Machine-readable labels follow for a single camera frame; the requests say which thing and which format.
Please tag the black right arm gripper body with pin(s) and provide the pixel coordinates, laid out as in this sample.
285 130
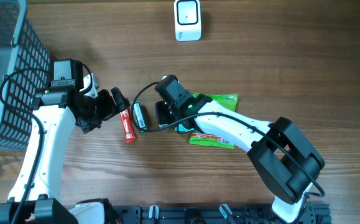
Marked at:
161 112

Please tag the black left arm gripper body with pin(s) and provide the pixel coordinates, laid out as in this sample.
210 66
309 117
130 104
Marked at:
104 103

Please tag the teal tissue pack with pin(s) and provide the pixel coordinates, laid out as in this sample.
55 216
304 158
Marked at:
180 129

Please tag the dark green gum pack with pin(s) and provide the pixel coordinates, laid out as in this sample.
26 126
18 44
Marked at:
140 116

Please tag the red candy bar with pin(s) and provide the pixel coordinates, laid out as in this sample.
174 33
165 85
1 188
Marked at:
127 127

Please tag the green snack bag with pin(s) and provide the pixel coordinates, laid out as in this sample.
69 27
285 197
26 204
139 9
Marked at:
229 102

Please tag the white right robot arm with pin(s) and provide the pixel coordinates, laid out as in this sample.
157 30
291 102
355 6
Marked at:
285 159

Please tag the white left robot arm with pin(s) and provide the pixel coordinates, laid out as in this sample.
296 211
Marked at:
35 197

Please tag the white barcode scanner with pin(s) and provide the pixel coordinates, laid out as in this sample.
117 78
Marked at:
187 17

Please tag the dark grey mesh basket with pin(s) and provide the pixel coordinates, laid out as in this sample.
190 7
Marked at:
24 60

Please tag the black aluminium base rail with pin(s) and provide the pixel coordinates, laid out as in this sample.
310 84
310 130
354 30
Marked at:
247 214

